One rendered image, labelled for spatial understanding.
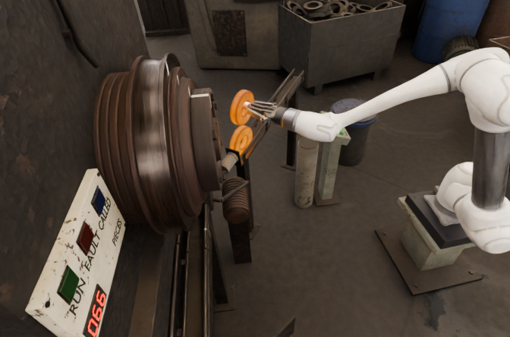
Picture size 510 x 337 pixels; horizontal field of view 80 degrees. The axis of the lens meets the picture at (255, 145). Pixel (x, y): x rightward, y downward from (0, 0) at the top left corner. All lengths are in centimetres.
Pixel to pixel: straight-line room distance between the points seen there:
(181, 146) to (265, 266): 129
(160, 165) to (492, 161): 103
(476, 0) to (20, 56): 384
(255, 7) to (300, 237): 234
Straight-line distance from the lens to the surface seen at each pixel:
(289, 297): 179
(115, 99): 73
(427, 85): 121
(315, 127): 118
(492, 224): 146
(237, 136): 141
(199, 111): 73
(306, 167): 181
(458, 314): 198
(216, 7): 349
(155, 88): 69
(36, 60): 59
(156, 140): 64
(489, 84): 109
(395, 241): 205
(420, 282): 196
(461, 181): 159
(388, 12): 332
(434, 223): 169
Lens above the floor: 164
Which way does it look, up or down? 40 degrees down
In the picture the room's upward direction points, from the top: 3 degrees counter-clockwise
